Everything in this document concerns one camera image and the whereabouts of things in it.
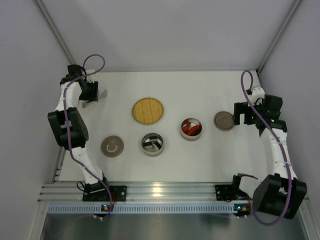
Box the metal tongs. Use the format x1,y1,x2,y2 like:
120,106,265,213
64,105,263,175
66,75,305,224
81,89,108,109

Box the red sausage piece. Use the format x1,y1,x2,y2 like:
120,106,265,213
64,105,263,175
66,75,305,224
187,125,202,136
181,121,191,134

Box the green sushi roll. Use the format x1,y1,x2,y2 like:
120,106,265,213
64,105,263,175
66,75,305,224
148,135,158,142

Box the white sushi roll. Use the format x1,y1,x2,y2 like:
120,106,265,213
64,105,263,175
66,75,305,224
142,141,153,151

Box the salmon sushi roll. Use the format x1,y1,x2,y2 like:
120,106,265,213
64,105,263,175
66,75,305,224
152,141,162,151

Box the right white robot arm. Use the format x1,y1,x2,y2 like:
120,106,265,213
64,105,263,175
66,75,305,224
233,91,307,219

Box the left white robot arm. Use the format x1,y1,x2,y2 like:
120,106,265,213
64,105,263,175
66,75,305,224
47,64,109,191

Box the brown lid right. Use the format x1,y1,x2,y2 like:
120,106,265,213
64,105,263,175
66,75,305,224
213,111,235,131

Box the right round metal tin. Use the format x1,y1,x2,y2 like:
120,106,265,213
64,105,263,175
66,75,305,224
180,117,203,141

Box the round metal tin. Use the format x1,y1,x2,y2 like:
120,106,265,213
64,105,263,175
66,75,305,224
180,117,203,141
141,132,165,157

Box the round bamboo tray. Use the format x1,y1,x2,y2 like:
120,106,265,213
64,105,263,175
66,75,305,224
131,97,164,125

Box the brown smiley lid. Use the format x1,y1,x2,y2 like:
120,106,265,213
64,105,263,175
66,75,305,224
100,135,124,158

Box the left round metal tin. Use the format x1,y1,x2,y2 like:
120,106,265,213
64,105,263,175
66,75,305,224
141,132,165,157

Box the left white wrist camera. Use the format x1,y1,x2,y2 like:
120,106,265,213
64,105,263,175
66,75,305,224
85,69,97,83

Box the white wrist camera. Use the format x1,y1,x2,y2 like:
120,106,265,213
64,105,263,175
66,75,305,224
246,87,265,105
85,69,97,83

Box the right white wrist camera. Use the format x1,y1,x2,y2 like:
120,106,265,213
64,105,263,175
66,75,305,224
246,87,265,105

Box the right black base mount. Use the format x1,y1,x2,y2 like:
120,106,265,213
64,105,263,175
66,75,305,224
215,173,258,203

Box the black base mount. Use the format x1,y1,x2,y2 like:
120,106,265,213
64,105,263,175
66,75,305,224
82,178,127,202
215,173,258,203

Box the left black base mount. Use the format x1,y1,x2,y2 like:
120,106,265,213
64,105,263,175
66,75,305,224
82,178,127,202

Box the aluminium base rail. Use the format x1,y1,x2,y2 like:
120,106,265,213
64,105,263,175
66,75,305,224
37,181,307,204

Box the slotted cable duct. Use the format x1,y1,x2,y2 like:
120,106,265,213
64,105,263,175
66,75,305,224
47,202,249,214

